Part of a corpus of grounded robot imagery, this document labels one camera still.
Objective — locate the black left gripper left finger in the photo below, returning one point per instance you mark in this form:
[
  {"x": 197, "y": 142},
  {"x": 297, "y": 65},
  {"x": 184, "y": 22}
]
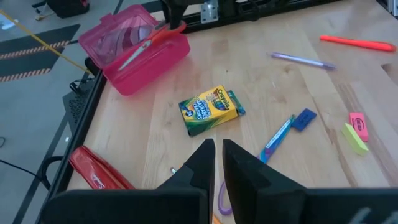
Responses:
[{"x": 202, "y": 168}]

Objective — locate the orange highlighter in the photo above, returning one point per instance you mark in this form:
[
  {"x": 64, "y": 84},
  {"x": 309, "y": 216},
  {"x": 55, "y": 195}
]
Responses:
[{"x": 357, "y": 43}]

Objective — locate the yellow green crayon box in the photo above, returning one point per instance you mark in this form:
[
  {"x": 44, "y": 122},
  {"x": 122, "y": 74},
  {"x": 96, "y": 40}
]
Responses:
[{"x": 208, "y": 109}]

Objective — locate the red stapler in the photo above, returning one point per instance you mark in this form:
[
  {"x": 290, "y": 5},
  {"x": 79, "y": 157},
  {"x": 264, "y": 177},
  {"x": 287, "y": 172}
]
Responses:
[{"x": 93, "y": 171}]

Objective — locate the blue eraser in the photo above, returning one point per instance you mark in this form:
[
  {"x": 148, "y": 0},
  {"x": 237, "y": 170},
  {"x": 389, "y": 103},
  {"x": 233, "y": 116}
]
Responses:
[{"x": 304, "y": 119}]

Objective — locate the yellow eraser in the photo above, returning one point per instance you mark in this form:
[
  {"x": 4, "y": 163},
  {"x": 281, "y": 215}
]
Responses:
[{"x": 354, "y": 140}]

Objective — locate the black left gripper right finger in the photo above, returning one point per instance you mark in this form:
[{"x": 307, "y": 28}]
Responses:
[{"x": 248, "y": 180}]

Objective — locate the silver metal corner bracket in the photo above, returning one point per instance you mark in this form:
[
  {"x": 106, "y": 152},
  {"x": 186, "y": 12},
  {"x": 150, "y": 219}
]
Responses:
[{"x": 210, "y": 11}]

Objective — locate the black table frame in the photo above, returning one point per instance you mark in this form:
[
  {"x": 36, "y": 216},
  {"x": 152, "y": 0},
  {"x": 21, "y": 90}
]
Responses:
[{"x": 77, "y": 137}]

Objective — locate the black bag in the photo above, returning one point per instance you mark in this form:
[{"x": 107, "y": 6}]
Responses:
[{"x": 68, "y": 7}]

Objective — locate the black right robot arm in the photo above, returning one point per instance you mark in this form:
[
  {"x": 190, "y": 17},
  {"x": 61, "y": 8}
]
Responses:
[{"x": 174, "y": 12}]

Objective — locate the black hazard-striped floor mat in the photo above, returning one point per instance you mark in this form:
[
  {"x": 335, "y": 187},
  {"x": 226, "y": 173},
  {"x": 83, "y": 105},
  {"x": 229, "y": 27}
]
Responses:
[
  {"x": 21, "y": 67},
  {"x": 34, "y": 40}
]

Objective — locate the pink plastic pencil box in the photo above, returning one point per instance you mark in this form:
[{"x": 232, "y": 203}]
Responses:
[{"x": 149, "y": 73}]

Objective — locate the pink eraser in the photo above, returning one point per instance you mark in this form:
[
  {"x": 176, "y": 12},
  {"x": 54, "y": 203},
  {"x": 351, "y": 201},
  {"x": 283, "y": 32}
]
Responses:
[{"x": 359, "y": 126}]

